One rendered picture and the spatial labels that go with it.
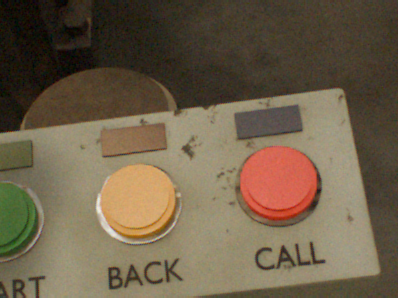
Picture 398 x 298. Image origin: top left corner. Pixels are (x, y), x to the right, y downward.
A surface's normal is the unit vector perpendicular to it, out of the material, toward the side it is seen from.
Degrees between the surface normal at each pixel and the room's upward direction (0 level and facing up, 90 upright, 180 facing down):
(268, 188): 20
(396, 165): 0
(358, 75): 0
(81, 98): 0
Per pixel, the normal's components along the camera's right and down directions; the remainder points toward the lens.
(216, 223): -0.08, -0.36
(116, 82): -0.11, -0.65
